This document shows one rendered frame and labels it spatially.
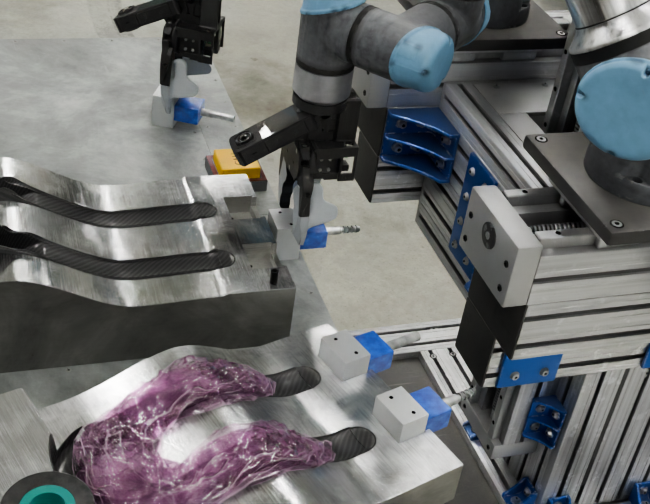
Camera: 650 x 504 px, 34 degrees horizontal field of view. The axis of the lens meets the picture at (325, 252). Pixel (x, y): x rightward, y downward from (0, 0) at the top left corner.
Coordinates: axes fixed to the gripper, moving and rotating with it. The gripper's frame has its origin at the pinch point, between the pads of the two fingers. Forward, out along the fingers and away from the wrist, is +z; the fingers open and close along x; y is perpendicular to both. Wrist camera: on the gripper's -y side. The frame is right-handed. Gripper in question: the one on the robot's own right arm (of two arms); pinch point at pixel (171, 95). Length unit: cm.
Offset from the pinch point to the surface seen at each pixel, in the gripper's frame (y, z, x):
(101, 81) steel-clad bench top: -14.8, 4.6, 8.4
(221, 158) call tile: 12.2, 0.9, -14.5
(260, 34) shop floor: -26, 85, 212
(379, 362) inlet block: 42, -1, -55
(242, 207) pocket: 19.3, -2.6, -31.4
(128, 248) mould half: 8.5, -3.8, -47.1
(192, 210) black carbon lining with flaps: 13.6, -3.8, -36.3
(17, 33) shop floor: -104, 85, 175
